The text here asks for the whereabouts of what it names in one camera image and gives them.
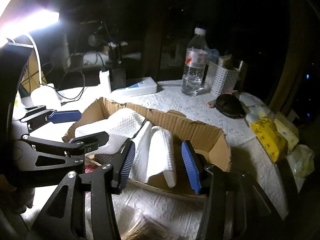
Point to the clear water bottle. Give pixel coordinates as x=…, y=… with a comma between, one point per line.
x=195, y=63

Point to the crumpled plastic bag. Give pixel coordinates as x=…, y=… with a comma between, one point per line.
x=301, y=161

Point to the white blue flat box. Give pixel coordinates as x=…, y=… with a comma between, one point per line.
x=137, y=87

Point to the white desk lamp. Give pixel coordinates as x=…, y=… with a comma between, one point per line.
x=27, y=46

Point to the pink plush toy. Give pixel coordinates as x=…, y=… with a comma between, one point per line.
x=89, y=167

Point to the white perforated basket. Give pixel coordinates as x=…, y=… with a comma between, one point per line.
x=220, y=80

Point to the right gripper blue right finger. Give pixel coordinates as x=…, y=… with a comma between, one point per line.
x=195, y=166

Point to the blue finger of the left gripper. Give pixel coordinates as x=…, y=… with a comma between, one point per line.
x=58, y=117

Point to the white paper towel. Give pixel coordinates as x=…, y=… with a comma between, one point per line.
x=154, y=144

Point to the black round case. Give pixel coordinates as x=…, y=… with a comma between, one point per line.
x=230, y=106

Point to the yellow wipes pack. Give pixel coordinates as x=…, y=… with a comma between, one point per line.
x=272, y=141

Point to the white patterned tablecloth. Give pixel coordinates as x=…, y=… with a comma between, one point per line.
x=229, y=143

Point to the pale green tissue pack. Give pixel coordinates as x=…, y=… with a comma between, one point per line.
x=287, y=129

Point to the brown cardboard box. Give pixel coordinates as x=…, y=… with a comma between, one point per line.
x=206, y=140

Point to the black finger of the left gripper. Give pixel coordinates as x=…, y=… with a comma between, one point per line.
x=89, y=143

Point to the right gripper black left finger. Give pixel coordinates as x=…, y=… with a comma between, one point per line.
x=122, y=163

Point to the white power adapter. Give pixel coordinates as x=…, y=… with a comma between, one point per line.
x=105, y=84

